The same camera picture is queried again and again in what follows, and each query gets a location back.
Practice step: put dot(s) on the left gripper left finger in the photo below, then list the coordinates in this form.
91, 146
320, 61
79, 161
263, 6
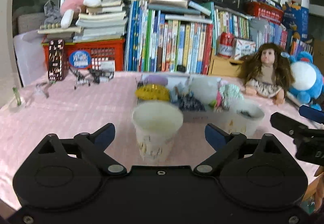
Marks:
93, 145

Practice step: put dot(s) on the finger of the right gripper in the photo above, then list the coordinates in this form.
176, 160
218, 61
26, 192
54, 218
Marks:
312, 114
287, 125

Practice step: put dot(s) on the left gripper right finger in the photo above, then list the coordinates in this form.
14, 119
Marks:
226, 147

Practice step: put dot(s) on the white paper cup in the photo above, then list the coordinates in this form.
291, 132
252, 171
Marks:
156, 124
244, 116

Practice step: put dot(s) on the green soft cloth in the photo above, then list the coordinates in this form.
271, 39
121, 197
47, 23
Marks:
213, 104

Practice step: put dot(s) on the pink soft object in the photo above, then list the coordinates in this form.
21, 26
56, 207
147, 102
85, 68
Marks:
218, 100

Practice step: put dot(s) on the mint patterned cloth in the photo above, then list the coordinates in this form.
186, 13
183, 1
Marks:
230, 94

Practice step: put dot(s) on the dark blue patterned cloth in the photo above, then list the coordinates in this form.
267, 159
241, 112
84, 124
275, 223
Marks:
190, 103

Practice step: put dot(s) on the yellow mesh soft object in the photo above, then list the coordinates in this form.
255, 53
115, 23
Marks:
152, 92

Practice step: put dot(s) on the purple fuzzy soft object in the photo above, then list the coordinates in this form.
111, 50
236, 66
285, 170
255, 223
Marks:
156, 80

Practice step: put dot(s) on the blue white plush toy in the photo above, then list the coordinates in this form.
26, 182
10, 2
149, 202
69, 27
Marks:
308, 80

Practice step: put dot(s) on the pink bed sheet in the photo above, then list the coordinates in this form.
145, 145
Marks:
67, 112

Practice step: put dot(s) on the brown haired baby doll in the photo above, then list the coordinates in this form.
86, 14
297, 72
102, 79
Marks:
267, 73

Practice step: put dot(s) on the white shallow cardboard box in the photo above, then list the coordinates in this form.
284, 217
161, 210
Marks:
210, 115

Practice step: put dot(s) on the small wooden drawer box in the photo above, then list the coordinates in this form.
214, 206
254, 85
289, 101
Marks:
221, 66

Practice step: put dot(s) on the white printed small carton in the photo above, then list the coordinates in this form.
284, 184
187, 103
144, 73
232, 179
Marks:
242, 48

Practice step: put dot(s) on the small black box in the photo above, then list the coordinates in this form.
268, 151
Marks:
181, 68

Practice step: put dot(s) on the red plastic crate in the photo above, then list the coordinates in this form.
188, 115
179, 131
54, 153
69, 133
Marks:
104, 50

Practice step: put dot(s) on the right row of books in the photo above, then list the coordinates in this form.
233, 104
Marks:
258, 30

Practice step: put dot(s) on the red Budweiser can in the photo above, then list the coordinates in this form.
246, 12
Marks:
225, 45

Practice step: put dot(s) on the blue cardboard box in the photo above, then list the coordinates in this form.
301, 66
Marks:
296, 18

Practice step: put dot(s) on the red basket on books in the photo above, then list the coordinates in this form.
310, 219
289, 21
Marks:
264, 11

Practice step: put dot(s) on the row of upright books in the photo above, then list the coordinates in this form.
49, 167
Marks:
159, 37

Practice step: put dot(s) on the stack of lying books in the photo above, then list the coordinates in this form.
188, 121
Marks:
106, 22

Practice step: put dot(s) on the pink white plush bunny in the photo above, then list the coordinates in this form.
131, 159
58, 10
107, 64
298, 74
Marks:
71, 8

